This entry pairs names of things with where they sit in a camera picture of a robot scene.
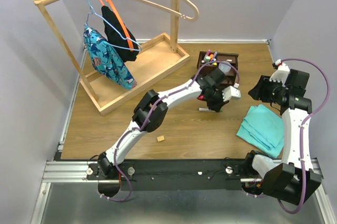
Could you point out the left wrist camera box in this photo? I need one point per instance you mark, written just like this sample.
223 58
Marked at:
230 92

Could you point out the brown wooden desk organizer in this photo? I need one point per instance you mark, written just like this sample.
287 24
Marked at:
231 58

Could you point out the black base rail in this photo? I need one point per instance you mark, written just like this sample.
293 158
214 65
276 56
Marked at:
178 174

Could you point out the teal folded cloth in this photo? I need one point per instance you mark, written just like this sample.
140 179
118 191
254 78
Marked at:
263 129

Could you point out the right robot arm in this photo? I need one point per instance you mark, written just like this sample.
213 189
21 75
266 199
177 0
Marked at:
293 179

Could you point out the orange plastic hanger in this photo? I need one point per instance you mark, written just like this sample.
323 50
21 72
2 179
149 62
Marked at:
125 31

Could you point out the clear paperclip jar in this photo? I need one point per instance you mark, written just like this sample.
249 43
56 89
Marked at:
225 67

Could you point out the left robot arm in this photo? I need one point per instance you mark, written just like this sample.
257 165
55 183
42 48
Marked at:
152 109

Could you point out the wooden clothes rack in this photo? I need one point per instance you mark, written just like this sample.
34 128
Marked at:
156 59

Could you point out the blue patterned shorts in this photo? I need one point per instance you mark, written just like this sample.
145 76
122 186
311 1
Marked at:
106 60

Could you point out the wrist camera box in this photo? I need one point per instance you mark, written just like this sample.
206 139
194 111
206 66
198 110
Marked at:
281 74
230 92

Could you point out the black garment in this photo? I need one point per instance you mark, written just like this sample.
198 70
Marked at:
114 38

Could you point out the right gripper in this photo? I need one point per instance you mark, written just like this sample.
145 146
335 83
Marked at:
257 93

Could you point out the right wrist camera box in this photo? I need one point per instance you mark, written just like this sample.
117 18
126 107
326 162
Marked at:
281 74

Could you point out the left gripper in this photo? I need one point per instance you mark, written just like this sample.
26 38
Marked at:
217 105

